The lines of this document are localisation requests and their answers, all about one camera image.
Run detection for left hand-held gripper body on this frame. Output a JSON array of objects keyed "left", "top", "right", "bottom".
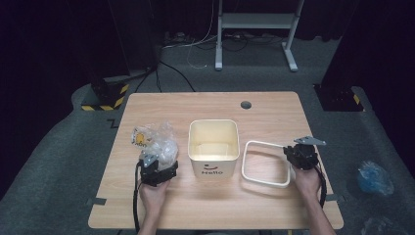
[{"left": 138, "top": 153, "right": 170, "bottom": 188}]

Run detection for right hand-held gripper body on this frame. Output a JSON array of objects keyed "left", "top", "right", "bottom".
[{"left": 287, "top": 135, "right": 327, "bottom": 171}]

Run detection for clear plastic bag yellow face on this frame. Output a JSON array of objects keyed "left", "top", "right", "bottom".
[{"left": 131, "top": 120, "right": 180, "bottom": 171}]

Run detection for white bin rim ring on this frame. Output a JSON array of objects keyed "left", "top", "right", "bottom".
[{"left": 241, "top": 139, "right": 298, "bottom": 189}]

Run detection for white plastic bin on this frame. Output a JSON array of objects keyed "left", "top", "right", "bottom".
[{"left": 187, "top": 118, "right": 242, "bottom": 180}]

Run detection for person's left hand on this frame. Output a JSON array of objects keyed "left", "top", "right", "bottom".
[{"left": 138, "top": 178, "right": 172, "bottom": 212}]

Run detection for person's right hand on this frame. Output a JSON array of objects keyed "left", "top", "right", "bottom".
[{"left": 291, "top": 163, "right": 323, "bottom": 202}]

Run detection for grey tape strip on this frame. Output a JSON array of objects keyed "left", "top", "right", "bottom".
[
  {"left": 85, "top": 197, "right": 108, "bottom": 207},
  {"left": 326, "top": 193, "right": 347, "bottom": 203}
]

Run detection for yellow black striped base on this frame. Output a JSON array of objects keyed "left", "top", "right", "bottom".
[
  {"left": 80, "top": 82, "right": 130, "bottom": 113},
  {"left": 313, "top": 83, "right": 365, "bottom": 113}
]

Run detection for blue plastic bag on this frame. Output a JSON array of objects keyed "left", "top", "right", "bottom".
[{"left": 356, "top": 160, "right": 387, "bottom": 197}]

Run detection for clear crumpled plastic bag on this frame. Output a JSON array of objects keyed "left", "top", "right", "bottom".
[{"left": 361, "top": 216, "right": 406, "bottom": 235}]

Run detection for white metal stand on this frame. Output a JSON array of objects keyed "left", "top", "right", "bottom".
[{"left": 213, "top": 0, "right": 306, "bottom": 73}]

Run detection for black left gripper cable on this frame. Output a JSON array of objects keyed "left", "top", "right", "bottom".
[{"left": 132, "top": 159, "right": 145, "bottom": 233}]

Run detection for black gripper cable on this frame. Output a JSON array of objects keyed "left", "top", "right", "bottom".
[
  {"left": 313, "top": 165, "right": 329, "bottom": 209},
  {"left": 132, "top": 159, "right": 145, "bottom": 233}
]

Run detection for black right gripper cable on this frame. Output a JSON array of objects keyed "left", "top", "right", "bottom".
[{"left": 313, "top": 165, "right": 329, "bottom": 209}]

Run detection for black floor cable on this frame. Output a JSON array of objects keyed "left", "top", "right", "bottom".
[
  {"left": 134, "top": 67, "right": 159, "bottom": 94},
  {"left": 159, "top": 60, "right": 197, "bottom": 93}
]

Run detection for white floor cable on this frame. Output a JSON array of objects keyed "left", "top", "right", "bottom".
[{"left": 186, "top": 0, "right": 217, "bottom": 71}]

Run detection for tangle of floor cables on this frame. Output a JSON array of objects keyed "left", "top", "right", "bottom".
[{"left": 161, "top": 29, "right": 286, "bottom": 53}]

